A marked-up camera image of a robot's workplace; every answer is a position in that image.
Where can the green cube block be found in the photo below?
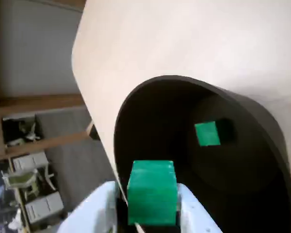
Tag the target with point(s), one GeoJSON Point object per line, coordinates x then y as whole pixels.
{"type": "Point", "coordinates": [207, 134]}
{"type": "Point", "coordinates": [151, 191]}

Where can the black round pot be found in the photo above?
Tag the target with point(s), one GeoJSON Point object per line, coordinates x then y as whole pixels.
{"type": "Point", "coordinates": [259, 109]}

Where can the wooden shelf frame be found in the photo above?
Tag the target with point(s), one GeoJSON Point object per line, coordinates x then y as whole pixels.
{"type": "Point", "coordinates": [38, 100]}

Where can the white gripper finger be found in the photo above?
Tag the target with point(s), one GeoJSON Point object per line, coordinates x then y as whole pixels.
{"type": "Point", "coordinates": [92, 213]}
{"type": "Point", "coordinates": [196, 216]}

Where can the wooden table leg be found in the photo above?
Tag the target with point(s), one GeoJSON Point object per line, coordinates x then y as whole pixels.
{"type": "Point", "coordinates": [92, 131]}

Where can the white storage box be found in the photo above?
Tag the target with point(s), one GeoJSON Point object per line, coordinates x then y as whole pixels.
{"type": "Point", "coordinates": [29, 161]}
{"type": "Point", "coordinates": [43, 207]}

